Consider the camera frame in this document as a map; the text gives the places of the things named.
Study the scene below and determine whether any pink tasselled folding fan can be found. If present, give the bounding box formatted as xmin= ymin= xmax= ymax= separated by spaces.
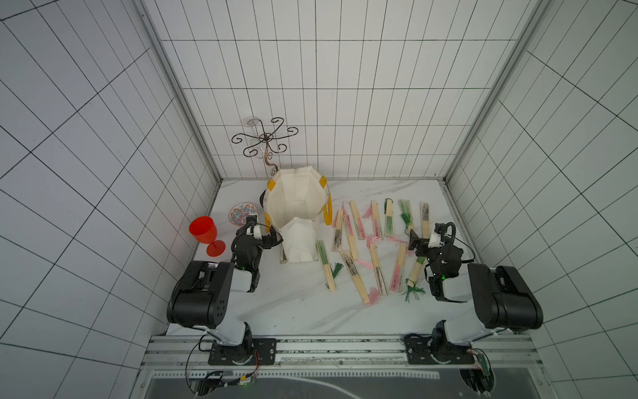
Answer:
xmin=363 ymin=200 xmax=383 ymax=239

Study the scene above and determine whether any natural wood fan row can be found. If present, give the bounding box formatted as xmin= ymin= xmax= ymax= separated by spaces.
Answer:
xmin=367 ymin=236 xmax=388 ymax=295

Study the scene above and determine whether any grey fan pink tassel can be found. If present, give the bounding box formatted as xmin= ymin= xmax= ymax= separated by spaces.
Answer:
xmin=341 ymin=250 xmax=380 ymax=306

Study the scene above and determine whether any red plastic goblet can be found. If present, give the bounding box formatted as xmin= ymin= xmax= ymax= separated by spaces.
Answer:
xmin=189 ymin=216 xmax=226 ymax=258

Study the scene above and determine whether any black scrolled metal stand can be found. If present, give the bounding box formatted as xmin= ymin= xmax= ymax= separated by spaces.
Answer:
xmin=230 ymin=116 xmax=299 ymax=176

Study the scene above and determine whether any green tasselled folding fan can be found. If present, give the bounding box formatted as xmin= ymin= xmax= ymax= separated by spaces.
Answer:
xmin=399 ymin=199 xmax=414 ymax=235

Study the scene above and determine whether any grey pink folding fan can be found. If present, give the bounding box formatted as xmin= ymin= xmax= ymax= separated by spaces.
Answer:
xmin=420 ymin=202 xmax=430 ymax=239

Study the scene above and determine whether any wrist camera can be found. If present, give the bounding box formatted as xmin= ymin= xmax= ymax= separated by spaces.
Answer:
xmin=244 ymin=214 xmax=263 ymax=240
xmin=428 ymin=222 xmax=457 ymax=248

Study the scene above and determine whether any white canvas tote bag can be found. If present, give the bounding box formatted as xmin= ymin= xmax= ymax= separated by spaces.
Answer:
xmin=263 ymin=166 xmax=332 ymax=263

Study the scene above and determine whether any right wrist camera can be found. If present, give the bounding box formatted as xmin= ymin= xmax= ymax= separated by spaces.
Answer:
xmin=428 ymin=222 xmax=457 ymax=248

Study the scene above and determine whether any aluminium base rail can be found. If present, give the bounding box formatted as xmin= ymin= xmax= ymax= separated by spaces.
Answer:
xmin=141 ymin=335 xmax=542 ymax=377

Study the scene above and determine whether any light green folding fan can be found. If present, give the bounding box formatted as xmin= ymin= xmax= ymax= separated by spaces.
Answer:
xmin=384 ymin=198 xmax=395 ymax=237

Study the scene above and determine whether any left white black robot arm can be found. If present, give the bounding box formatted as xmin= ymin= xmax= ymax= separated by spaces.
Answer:
xmin=166 ymin=224 xmax=283 ymax=364

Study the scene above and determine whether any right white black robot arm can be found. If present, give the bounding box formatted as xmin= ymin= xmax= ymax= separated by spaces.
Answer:
xmin=405 ymin=222 xmax=543 ymax=365

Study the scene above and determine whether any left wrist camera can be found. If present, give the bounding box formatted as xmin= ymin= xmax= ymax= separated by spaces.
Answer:
xmin=244 ymin=214 xmax=263 ymax=240

